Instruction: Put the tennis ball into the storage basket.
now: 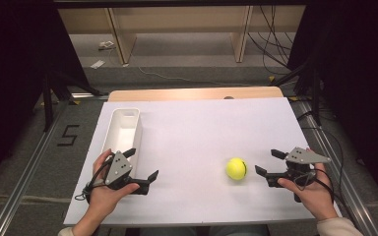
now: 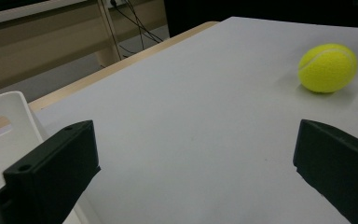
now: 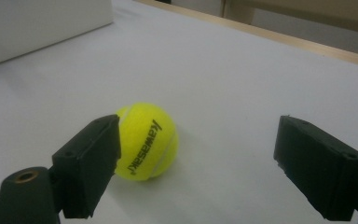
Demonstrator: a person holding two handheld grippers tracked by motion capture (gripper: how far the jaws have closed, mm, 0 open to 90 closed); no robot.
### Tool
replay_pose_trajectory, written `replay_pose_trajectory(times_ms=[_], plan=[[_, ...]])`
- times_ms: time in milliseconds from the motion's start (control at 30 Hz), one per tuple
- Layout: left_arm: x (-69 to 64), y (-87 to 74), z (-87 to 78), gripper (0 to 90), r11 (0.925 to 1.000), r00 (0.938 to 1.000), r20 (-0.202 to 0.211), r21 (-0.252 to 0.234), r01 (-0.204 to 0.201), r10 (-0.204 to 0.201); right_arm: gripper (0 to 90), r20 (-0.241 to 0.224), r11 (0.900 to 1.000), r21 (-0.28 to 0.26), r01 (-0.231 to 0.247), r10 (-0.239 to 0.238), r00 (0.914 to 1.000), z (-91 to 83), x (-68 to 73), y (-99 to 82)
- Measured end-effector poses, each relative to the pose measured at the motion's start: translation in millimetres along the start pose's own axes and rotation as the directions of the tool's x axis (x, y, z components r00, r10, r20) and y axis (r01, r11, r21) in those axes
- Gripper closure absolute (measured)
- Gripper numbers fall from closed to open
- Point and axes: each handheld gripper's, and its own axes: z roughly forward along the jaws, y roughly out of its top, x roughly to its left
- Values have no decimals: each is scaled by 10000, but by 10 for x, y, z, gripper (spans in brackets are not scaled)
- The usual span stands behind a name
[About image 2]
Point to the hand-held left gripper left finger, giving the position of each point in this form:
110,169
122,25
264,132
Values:
52,168

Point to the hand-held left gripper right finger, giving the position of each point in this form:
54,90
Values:
338,165

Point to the white plastic bin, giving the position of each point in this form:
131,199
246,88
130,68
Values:
9,149

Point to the yellow tennis ball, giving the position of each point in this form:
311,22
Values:
327,68

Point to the white table sheet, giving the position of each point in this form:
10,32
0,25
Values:
183,124

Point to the black curtain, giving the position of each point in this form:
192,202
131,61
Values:
261,9

